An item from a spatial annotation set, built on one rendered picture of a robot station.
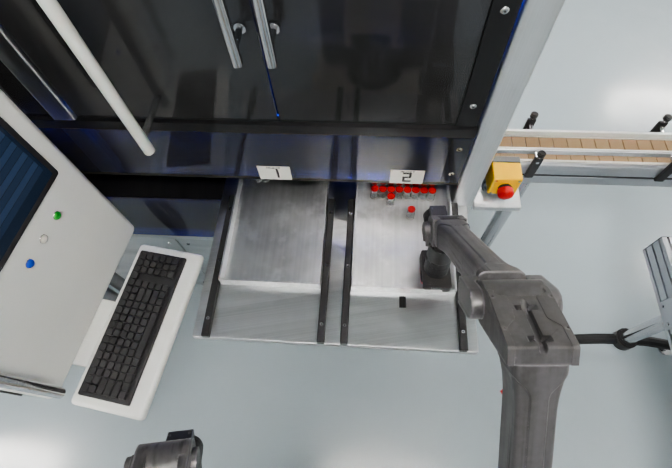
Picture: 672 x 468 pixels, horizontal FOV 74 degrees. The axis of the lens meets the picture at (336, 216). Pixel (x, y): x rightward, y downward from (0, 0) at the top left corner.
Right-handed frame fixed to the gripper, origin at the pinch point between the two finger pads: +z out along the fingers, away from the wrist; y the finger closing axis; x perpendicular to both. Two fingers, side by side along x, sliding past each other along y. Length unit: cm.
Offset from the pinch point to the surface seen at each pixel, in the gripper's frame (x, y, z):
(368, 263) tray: 15.8, 6.6, 0.2
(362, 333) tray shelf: 16.8, -11.4, 3.7
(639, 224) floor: -115, 83, 77
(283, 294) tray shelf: 37.4, -2.6, 2.0
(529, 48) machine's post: -10, 15, -57
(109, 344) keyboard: 82, -15, 9
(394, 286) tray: 9.2, -1.1, -1.7
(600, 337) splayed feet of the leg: -78, 23, 75
